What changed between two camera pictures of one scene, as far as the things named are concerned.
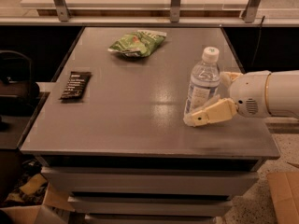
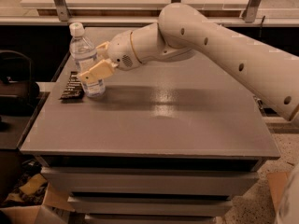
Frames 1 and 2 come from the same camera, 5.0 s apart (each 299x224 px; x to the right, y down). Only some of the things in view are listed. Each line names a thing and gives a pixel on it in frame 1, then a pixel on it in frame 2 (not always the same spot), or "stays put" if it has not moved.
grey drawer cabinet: [110, 131] stays put
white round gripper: [249, 93] → [121, 51]
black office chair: [18, 92] stays put
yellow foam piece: [33, 184] stays put
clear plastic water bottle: [204, 79] → [83, 53]
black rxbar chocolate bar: [75, 90] stays put
